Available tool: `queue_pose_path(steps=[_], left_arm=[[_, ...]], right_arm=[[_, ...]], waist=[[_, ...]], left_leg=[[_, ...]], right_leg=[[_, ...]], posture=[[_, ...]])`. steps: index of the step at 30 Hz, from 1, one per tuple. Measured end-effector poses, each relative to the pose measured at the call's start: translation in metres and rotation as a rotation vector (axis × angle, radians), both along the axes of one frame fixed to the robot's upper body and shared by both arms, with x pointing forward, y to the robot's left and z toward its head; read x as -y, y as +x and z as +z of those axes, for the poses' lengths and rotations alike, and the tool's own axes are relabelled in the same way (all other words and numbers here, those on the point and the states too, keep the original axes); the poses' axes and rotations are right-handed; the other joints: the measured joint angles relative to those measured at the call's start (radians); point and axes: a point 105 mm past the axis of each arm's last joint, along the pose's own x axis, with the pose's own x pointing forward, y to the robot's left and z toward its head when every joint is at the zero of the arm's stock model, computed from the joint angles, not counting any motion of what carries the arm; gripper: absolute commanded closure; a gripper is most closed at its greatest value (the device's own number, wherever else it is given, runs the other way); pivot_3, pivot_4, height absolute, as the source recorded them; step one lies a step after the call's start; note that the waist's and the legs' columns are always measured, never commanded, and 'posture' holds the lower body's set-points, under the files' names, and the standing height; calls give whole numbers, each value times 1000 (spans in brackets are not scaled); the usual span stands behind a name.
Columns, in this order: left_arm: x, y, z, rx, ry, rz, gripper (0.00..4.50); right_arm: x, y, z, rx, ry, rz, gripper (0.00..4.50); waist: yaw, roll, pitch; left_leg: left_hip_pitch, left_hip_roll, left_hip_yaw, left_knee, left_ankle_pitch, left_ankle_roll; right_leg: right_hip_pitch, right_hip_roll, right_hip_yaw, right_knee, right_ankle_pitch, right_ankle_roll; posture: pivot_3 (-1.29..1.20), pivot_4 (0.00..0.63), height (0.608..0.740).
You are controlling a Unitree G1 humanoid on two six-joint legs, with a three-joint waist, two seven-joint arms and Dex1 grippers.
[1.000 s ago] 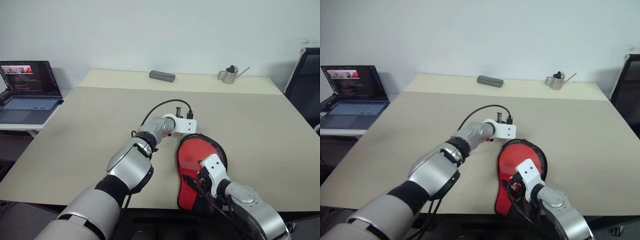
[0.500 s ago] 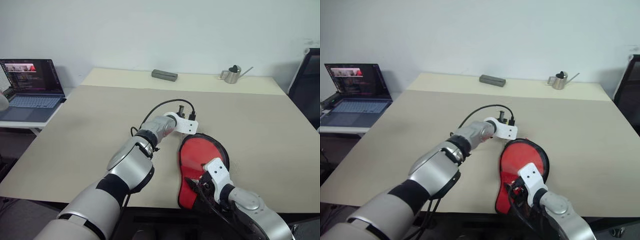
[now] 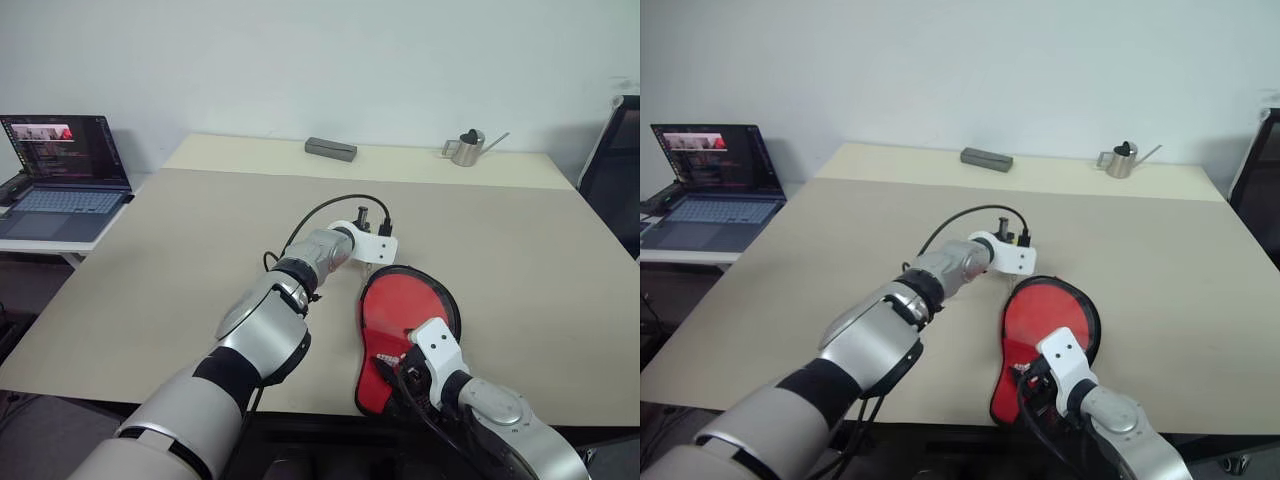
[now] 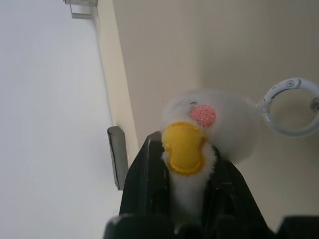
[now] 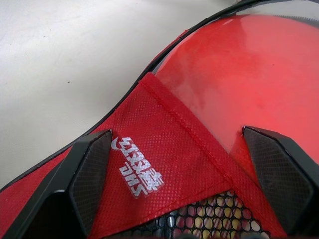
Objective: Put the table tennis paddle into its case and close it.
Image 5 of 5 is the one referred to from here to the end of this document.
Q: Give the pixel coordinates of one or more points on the black red paddle case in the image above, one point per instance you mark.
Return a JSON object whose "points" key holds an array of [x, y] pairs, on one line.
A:
{"points": [[162, 124]]}

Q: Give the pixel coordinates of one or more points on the beige table cloth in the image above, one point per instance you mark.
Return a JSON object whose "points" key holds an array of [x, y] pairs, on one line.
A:
{"points": [[62, 62]]}

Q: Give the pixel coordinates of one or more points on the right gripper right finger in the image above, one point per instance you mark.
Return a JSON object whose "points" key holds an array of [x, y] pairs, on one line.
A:
{"points": [[284, 174]]}

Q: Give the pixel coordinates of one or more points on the red table tennis paddle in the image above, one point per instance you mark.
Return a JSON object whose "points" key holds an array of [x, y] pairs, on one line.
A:
{"points": [[236, 74]]}

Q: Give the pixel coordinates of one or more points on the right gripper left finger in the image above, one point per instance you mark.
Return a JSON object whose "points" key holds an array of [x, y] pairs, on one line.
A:
{"points": [[74, 179]]}

